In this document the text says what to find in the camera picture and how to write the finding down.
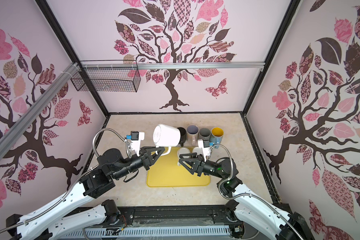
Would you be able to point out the black ceramic mug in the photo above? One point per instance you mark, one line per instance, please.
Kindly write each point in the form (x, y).
(183, 136)

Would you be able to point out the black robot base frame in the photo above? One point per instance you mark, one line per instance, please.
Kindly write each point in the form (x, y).
(244, 224)

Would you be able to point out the blue butterfly mug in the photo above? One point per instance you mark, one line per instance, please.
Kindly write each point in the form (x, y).
(216, 135)

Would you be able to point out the black mug white base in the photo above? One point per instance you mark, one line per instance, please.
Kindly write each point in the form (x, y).
(197, 151)

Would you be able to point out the aluminium rail back wall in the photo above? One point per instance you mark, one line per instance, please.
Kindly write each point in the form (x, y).
(171, 66)

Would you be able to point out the yellow plastic tray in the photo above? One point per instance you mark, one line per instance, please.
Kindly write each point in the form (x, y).
(166, 172)

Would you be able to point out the aluminium rail wall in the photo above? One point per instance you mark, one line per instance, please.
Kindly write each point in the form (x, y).
(16, 131)
(171, 66)

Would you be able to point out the black wire basket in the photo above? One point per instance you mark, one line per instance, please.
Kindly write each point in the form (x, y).
(108, 76)

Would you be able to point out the white slotted cable duct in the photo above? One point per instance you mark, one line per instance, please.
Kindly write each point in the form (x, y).
(150, 233)

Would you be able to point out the small white ceramic mug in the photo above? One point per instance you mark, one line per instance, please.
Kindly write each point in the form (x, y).
(183, 153)

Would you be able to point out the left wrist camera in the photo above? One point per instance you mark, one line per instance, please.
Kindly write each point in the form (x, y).
(133, 143)

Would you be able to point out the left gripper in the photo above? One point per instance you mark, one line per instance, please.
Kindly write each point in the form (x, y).
(147, 158)

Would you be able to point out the pink iridescent mug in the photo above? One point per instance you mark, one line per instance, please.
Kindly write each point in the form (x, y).
(192, 135)

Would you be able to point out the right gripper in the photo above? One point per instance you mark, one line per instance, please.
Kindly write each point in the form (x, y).
(198, 163)

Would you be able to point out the aluminium rail left wall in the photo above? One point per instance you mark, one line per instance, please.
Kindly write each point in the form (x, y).
(16, 131)

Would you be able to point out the grey ceramic mug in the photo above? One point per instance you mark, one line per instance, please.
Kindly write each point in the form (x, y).
(204, 134)

